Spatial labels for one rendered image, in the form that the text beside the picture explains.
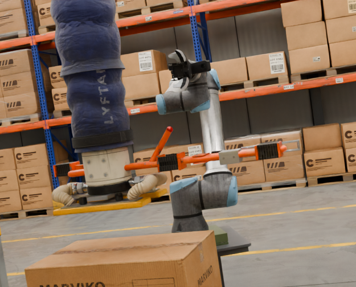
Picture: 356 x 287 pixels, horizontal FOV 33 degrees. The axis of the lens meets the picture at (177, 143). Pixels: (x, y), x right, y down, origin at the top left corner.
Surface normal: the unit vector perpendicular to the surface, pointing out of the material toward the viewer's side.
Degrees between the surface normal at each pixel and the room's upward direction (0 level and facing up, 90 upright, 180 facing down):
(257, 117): 90
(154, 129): 90
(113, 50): 101
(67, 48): 95
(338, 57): 92
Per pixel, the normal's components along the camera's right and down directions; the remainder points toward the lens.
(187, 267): 0.94, -0.12
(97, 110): 0.10, -0.26
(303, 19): -0.23, 0.11
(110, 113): 0.51, -0.31
